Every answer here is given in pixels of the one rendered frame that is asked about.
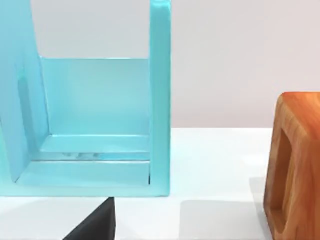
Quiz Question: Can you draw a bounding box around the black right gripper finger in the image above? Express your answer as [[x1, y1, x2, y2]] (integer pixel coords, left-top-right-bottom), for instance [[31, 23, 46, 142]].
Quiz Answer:
[[62, 196, 117, 240]]

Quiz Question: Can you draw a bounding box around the wooden box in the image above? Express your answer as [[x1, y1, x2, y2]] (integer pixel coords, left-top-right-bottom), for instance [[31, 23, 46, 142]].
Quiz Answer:
[[263, 91, 320, 240]]

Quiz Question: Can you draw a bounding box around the light blue rack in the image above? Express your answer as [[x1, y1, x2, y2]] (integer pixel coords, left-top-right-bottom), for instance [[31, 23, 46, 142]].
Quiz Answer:
[[0, 0, 173, 198]]

